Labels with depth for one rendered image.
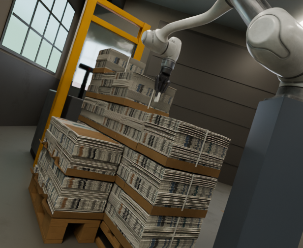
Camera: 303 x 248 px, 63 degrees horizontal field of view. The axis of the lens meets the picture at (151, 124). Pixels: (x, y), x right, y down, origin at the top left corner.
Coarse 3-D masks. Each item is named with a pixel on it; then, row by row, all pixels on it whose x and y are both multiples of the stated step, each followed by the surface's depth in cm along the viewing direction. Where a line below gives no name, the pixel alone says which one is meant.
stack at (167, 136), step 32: (128, 128) 151; (160, 128) 124; (192, 128) 118; (128, 160) 141; (192, 160) 121; (160, 192) 113; (192, 192) 125; (128, 224) 124; (160, 224) 118; (192, 224) 130
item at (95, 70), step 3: (93, 69) 232; (96, 69) 225; (99, 69) 219; (102, 69) 213; (105, 69) 210; (108, 69) 211; (105, 72) 210; (87, 93) 229; (90, 93) 223; (93, 93) 215; (96, 93) 210; (90, 96) 221; (93, 96) 214; (78, 117) 233; (81, 117) 226; (84, 117) 220; (81, 120) 224; (84, 120) 218; (87, 120) 212; (87, 123) 210
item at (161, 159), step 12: (108, 132) 170; (132, 144) 140; (156, 156) 120; (180, 168) 118; (192, 168) 122; (204, 168) 126; (120, 180) 142; (132, 192) 128; (144, 204) 118; (180, 216) 123; (192, 216) 128; (204, 216) 133; (120, 240) 126
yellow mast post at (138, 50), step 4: (144, 24) 280; (144, 28) 281; (148, 28) 283; (140, 32) 288; (140, 36) 280; (140, 40) 281; (140, 44) 282; (136, 48) 280; (140, 48) 282; (136, 52) 281; (140, 52) 283; (132, 56) 286; (136, 56) 281; (140, 56) 284
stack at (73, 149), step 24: (48, 144) 177; (72, 144) 134; (96, 144) 137; (48, 168) 160; (72, 168) 132; (96, 168) 139; (48, 192) 147; (72, 192) 134; (96, 192) 142; (48, 216) 135; (48, 240) 131
